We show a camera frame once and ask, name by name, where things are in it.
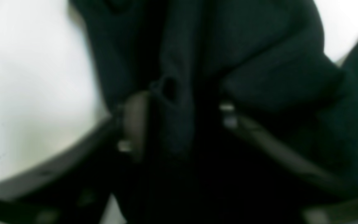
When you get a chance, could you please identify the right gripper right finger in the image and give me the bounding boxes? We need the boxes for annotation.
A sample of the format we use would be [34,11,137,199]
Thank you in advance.
[219,101,358,224]

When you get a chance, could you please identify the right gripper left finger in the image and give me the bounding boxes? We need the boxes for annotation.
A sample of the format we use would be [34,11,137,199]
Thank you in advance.
[0,91,150,224]

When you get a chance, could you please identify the black T-shirt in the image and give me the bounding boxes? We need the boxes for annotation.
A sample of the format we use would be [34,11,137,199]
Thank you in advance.
[71,0,358,224]

